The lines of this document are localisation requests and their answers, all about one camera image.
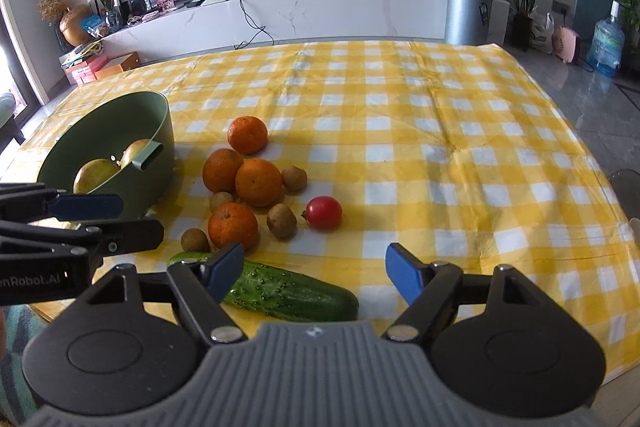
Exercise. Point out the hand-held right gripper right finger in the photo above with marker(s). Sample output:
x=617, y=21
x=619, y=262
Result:
x=404, y=272

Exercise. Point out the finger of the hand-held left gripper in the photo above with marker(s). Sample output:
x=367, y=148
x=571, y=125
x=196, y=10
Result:
x=90, y=205
x=130, y=234

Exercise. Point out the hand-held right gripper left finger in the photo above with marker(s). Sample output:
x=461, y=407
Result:
x=227, y=269

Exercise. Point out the orange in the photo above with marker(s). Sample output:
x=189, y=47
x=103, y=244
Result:
x=221, y=169
x=259, y=183
x=247, y=135
x=232, y=227

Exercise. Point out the brown longan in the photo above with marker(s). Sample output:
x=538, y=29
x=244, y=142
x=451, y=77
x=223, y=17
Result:
x=195, y=240
x=221, y=200

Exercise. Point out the green cucumber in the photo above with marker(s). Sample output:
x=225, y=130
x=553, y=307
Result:
x=290, y=292

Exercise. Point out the green colander bowl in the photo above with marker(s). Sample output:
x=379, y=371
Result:
x=100, y=122

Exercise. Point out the yellow-green mango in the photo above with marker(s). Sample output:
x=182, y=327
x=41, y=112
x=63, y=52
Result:
x=95, y=177

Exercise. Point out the green-red mango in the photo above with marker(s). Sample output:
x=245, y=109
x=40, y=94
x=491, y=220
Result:
x=137, y=151

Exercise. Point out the brown kiwi near bowl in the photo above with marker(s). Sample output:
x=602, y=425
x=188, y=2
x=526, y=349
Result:
x=281, y=220

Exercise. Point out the teal patterned cloth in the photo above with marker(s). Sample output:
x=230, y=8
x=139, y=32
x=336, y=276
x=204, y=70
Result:
x=15, y=357

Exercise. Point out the red tomato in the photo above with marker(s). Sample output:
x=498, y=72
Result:
x=324, y=213

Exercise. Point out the brown kiwi far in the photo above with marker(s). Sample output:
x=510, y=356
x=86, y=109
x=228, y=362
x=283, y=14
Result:
x=294, y=178

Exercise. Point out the pink box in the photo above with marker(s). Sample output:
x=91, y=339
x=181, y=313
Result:
x=87, y=71

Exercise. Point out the yellow checked tablecloth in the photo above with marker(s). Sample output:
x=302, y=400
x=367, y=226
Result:
x=400, y=132

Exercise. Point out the orange cardboard box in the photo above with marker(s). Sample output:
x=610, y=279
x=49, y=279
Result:
x=122, y=63

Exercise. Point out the golden vase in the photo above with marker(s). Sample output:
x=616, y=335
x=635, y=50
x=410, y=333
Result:
x=74, y=27

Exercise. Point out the dried flowers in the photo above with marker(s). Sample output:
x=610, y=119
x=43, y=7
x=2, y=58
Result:
x=52, y=4

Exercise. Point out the white marble cabinet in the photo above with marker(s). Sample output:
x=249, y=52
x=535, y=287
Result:
x=350, y=14

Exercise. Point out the silver trash can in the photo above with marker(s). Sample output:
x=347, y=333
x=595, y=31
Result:
x=467, y=14

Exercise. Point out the white bag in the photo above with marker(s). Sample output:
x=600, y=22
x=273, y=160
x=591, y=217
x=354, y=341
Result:
x=542, y=36

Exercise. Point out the blue water jug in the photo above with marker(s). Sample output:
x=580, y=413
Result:
x=606, y=44

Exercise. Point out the wall socket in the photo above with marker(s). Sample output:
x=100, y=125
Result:
x=561, y=7

